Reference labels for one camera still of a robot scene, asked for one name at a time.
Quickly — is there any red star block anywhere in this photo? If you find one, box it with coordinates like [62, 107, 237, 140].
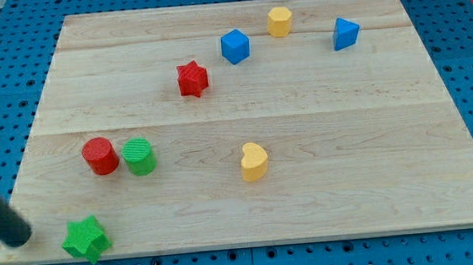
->
[176, 60, 209, 98]

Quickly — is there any yellow heart block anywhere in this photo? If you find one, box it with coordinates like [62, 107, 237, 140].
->
[240, 142, 268, 182]

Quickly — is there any wooden board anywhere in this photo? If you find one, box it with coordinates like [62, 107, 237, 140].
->
[0, 0, 473, 265]

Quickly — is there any blue triangle block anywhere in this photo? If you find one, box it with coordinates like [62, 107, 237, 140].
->
[332, 18, 360, 51]

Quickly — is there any red cylinder block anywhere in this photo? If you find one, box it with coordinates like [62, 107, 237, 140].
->
[82, 137, 120, 176]

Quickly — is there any green star block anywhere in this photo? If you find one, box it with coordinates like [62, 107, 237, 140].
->
[62, 215, 112, 265]

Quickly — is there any green cylinder block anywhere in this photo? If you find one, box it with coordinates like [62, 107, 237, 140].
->
[121, 138, 158, 176]

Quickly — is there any blue cube block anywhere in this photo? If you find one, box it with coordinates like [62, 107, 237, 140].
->
[221, 30, 250, 65]

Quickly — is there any yellow hexagon block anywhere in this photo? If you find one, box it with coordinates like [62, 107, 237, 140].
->
[267, 6, 293, 38]

